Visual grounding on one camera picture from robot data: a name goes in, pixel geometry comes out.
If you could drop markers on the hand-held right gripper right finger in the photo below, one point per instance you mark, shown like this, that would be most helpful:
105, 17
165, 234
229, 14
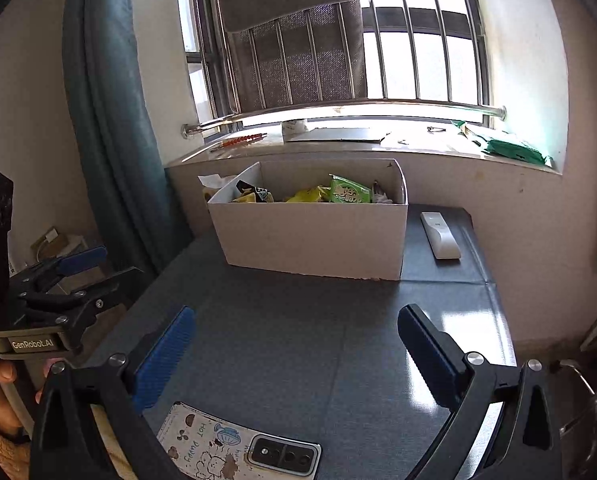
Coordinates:
428, 355

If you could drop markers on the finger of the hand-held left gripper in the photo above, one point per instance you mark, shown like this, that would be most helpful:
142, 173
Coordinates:
83, 257
103, 292

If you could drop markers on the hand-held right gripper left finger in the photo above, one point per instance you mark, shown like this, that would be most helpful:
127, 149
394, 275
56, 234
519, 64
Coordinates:
162, 355

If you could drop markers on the white cardboard box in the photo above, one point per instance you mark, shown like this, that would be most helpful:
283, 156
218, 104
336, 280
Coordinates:
308, 237

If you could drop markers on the green snack packet yellow lettering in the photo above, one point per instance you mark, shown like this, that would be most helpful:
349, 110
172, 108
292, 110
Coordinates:
349, 191

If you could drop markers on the person's left forearm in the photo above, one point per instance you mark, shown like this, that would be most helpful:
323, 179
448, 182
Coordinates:
3, 452

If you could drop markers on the brown cardboard carton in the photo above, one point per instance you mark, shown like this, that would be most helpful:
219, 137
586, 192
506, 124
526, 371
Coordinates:
58, 245

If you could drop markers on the phone with cartoon case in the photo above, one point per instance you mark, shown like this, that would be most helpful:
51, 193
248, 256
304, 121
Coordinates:
228, 442

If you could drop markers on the white remote control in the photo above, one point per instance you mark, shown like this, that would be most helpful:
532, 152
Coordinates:
441, 235

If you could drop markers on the crumpled white tissue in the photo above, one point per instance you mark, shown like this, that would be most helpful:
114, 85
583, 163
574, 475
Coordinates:
213, 182

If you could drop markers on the blue curtain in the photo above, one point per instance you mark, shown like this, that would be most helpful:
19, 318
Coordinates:
113, 110

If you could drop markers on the white illustrated snack bag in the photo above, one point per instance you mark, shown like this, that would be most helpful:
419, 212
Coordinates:
381, 194

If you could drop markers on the dark patterned snack packet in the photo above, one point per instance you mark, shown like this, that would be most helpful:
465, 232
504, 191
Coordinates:
253, 192

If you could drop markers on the green plastic bag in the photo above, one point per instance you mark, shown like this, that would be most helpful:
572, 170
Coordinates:
513, 147

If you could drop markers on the flat cardboard sheet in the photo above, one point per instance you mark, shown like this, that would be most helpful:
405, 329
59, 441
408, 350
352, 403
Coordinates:
338, 135

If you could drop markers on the tape roll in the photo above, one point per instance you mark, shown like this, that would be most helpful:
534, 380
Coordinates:
293, 127

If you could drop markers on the steel window guard bars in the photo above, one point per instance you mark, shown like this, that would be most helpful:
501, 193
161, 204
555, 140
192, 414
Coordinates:
428, 105

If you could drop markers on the grey hanging cloth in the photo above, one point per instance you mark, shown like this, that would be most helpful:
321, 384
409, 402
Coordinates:
298, 25

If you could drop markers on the metal chair frame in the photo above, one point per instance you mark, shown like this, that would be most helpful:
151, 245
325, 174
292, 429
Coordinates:
578, 390

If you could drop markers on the strip of orange wall plugs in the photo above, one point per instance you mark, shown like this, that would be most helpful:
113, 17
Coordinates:
246, 140

